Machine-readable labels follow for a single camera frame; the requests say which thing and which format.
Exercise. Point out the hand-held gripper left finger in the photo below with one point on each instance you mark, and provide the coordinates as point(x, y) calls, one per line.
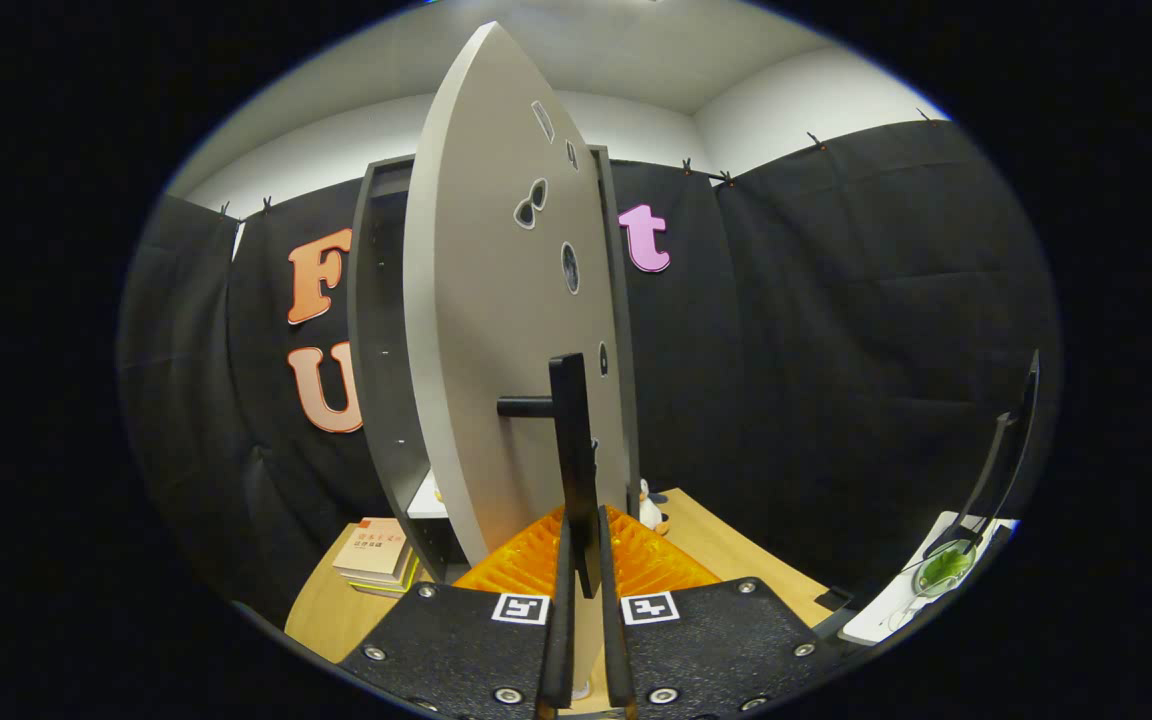
point(561, 620)

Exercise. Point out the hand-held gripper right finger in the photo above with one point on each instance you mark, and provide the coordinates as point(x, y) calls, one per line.
point(614, 640)

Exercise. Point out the grey shoe cabinet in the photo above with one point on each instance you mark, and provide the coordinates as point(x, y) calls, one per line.
point(376, 350)

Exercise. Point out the beige shoe cabinet door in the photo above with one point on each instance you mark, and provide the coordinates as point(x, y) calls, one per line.
point(476, 300)

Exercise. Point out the white cabinet shelf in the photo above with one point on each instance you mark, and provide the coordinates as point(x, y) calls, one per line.
point(426, 505)

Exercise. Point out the penguin plush toy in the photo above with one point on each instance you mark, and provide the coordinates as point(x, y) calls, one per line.
point(650, 512)

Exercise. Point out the yellow edged book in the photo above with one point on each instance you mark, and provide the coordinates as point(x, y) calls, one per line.
point(401, 585)

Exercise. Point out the tan cover book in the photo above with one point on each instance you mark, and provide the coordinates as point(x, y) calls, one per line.
point(376, 550)

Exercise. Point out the green object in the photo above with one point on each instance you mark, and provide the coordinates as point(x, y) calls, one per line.
point(944, 568)

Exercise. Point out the black backdrop cloth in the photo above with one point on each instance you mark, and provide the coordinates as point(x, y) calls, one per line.
point(836, 350)

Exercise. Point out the black curved stand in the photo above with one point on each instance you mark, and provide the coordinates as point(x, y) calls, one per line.
point(996, 470)

